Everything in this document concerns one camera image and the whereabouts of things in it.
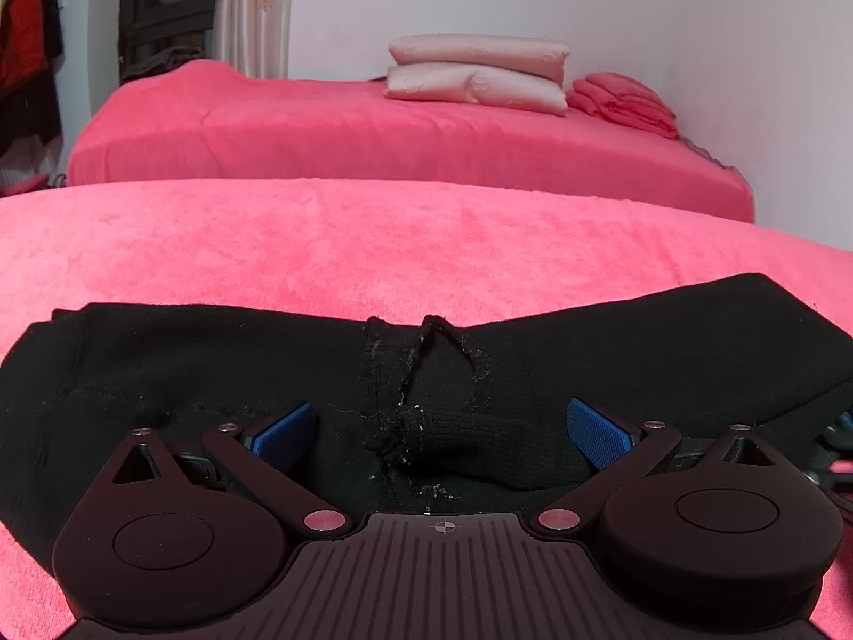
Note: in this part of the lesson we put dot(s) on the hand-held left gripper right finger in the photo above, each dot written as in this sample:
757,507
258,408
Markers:
600,433

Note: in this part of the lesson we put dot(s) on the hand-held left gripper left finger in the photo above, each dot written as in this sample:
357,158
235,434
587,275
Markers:
280,437

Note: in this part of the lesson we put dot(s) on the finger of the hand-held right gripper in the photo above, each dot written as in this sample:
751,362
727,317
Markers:
830,457

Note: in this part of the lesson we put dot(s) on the black knit pants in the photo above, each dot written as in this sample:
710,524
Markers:
200,360

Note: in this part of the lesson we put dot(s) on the folded red blanket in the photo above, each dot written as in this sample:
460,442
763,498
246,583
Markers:
620,103

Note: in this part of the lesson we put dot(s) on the pale pink pillow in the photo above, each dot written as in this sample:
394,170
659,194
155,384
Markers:
466,88
480,57

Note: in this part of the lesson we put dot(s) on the dark cloth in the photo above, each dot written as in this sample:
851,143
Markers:
156,63

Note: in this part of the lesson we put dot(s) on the hanging black garment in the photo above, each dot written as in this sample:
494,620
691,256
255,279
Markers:
33,106

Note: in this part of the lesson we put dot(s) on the pale patterned curtain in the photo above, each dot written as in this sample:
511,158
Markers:
256,13

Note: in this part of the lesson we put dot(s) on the hanging red garment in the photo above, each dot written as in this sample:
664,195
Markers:
23,26

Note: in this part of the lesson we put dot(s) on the dark wooden window frame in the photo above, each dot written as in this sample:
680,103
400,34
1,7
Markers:
170,0

